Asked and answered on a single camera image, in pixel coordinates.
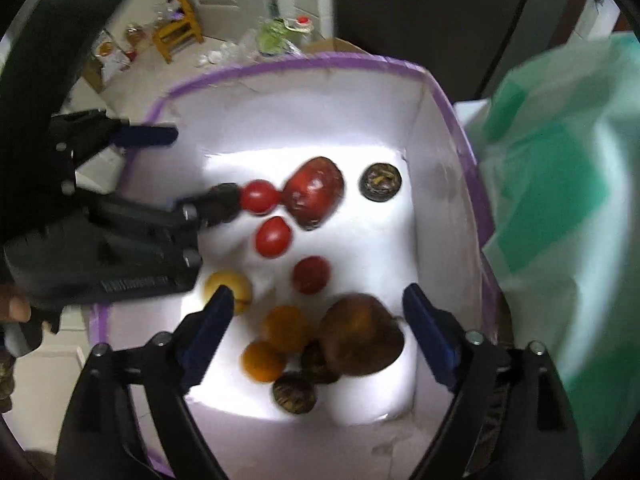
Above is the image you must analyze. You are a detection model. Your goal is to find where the reddish brown large fruit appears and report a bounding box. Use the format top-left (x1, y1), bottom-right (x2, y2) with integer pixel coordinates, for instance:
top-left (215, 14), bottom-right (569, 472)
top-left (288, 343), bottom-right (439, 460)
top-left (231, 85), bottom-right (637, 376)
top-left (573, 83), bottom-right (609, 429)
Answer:
top-left (317, 294), bottom-right (405, 377)

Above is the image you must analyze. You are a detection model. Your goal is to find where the dark board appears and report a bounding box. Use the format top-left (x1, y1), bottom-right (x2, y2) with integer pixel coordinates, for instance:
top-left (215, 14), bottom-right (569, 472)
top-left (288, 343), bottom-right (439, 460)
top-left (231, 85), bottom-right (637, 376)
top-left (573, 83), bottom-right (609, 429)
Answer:
top-left (0, 0), bottom-right (131, 241)

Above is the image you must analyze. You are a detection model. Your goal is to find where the red capped bottle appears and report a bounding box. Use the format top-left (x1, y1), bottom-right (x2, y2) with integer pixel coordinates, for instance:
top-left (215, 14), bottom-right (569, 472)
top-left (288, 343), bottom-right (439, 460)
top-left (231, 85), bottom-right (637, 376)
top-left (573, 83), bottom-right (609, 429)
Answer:
top-left (292, 16), bottom-right (316, 43)

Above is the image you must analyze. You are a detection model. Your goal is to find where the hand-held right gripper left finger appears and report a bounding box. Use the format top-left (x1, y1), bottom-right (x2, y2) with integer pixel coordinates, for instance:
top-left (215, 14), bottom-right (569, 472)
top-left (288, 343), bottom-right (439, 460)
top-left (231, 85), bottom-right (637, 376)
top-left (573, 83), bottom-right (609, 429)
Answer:
top-left (55, 285), bottom-right (236, 480)

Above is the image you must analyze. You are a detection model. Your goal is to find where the red tomato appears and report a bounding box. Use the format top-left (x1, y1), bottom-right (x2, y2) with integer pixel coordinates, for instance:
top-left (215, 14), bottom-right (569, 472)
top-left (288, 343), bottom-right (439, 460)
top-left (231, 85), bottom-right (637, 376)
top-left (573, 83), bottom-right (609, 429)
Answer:
top-left (240, 180), bottom-right (282, 216)
top-left (255, 216), bottom-right (293, 260)
top-left (292, 256), bottom-right (331, 295)

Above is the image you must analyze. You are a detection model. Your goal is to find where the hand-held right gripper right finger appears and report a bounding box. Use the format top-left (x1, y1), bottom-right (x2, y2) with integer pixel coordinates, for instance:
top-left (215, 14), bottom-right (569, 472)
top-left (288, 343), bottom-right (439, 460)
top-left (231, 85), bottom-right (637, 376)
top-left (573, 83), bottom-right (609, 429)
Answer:
top-left (402, 283), bottom-right (586, 480)

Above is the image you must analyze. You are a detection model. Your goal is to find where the dark refrigerator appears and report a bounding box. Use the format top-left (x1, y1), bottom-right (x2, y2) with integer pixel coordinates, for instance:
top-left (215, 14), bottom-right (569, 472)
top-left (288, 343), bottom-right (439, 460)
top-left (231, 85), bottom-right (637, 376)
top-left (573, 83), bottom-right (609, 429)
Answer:
top-left (332, 0), bottom-right (591, 102)

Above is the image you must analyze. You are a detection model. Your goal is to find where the small orange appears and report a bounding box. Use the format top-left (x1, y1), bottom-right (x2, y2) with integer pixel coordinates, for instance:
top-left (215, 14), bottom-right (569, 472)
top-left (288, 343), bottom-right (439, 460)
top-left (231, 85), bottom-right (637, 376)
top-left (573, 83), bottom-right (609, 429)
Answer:
top-left (241, 340), bottom-right (288, 383)

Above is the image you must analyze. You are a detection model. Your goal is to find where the white box with purple rim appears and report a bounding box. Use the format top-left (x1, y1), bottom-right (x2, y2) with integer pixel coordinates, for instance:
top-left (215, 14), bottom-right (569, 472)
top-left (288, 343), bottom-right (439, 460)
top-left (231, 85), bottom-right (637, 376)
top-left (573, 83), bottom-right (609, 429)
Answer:
top-left (87, 52), bottom-right (501, 480)

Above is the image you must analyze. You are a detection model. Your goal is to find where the brown cardboard box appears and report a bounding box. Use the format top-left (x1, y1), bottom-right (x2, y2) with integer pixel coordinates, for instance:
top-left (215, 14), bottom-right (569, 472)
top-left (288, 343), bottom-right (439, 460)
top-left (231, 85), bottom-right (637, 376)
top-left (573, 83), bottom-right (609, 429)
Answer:
top-left (300, 37), bottom-right (372, 59)

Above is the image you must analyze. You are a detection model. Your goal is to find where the dark brown round fruit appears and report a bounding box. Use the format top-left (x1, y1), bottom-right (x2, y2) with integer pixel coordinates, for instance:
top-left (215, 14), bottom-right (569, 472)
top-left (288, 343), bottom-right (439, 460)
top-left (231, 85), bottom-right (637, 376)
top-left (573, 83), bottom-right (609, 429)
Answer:
top-left (272, 372), bottom-right (317, 414)
top-left (299, 340), bottom-right (341, 385)
top-left (360, 162), bottom-right (402, 202)

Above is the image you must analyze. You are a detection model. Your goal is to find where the yellow wooden stool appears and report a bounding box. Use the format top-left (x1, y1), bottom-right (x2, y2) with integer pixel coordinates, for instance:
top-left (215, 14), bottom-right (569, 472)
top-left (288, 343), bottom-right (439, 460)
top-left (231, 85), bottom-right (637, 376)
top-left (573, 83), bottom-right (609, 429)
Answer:
top-left (152, 0), bottom-right (205, 63)

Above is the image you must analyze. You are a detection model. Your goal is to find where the yellow striped melon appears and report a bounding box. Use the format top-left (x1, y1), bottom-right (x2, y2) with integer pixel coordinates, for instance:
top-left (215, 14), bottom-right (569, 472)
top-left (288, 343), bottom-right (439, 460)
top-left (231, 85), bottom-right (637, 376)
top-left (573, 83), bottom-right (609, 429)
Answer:
top-left (203, 270), bottom-right (253, 316)

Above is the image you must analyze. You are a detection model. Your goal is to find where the person's left hand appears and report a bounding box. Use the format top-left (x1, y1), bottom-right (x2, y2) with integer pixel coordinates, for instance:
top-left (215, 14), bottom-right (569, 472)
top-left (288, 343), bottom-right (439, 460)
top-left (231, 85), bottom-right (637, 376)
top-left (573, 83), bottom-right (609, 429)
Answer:
top-left (0, 284), bottom-right (32, 323)

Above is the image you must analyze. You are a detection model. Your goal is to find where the red apple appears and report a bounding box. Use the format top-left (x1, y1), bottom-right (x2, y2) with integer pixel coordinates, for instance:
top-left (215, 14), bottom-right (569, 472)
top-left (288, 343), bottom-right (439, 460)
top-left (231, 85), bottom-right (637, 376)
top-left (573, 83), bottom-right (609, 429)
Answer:
top-left (282, 156), bottom-right (346, 231)

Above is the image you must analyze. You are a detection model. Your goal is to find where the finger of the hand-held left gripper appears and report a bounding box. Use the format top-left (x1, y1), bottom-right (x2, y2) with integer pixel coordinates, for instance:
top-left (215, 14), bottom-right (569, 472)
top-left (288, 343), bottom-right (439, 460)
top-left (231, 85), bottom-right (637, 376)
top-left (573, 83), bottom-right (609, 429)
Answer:
top-left (49, 108), bottom-right (179, 197)
top-left (172, 183), bottom-right (244, 231)

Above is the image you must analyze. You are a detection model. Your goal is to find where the open cardboard box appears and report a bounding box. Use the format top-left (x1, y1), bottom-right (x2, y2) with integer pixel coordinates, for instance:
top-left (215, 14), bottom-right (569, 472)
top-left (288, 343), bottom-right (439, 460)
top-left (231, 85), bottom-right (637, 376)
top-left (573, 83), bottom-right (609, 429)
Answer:
top-left (82, 25), bottom-right (139, 93)

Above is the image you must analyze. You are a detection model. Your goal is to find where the green checked plastic tablecloth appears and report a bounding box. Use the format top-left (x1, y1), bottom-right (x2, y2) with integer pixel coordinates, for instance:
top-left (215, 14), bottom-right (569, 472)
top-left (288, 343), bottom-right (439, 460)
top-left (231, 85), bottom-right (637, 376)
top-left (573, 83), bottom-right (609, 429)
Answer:
top-left (452, 30), bottom-right (640, 480)

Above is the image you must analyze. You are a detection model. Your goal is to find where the large orange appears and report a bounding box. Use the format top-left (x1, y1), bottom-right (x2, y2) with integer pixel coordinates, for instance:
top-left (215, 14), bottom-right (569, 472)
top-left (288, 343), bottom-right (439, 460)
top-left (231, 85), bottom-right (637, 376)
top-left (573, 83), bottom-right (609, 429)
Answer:
top-left (262, 305), bottom-right (318, 353)

